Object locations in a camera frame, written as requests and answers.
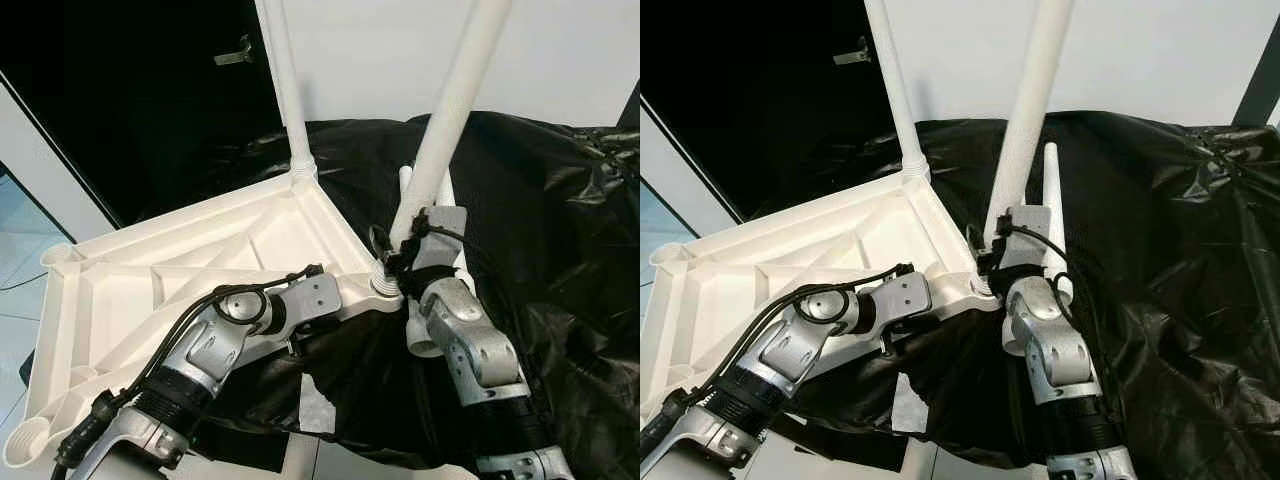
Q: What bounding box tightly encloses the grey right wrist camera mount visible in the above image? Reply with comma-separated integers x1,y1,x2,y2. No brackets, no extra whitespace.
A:
415,205,466,269
1000,205,1049,269

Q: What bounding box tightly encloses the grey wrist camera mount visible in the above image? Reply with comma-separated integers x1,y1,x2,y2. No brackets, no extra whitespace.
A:
1000,205,1049,269
285,272,343,326
415,205,466,269
875,270,933,326

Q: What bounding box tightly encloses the black table cloth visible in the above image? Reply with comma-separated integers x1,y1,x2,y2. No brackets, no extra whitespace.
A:
740,110,1280,476
20,110,640,471

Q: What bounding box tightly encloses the white plastic table top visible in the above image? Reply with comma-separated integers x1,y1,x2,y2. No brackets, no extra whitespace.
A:
640,165,1001,431
0,165,406,471

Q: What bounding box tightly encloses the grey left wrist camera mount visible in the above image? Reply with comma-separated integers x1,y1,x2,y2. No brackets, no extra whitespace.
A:
285,272,343,326
875,270,933,326

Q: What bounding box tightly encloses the black door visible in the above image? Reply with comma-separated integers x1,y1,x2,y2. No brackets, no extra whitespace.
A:
640,0,906,221
0,0,291,226

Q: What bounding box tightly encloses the white plastic table leg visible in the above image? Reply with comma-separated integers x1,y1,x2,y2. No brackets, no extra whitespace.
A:
983,0,1076,246
398,165,448,359
1040,142,1076,306
1003,295,1033,358
385,0,514,251
435,172,473,296
255,0,319,181
863,0,931,181

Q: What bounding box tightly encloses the white table pedestal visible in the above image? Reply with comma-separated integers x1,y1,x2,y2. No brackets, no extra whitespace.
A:
285,435,321,480
905,440,941,480

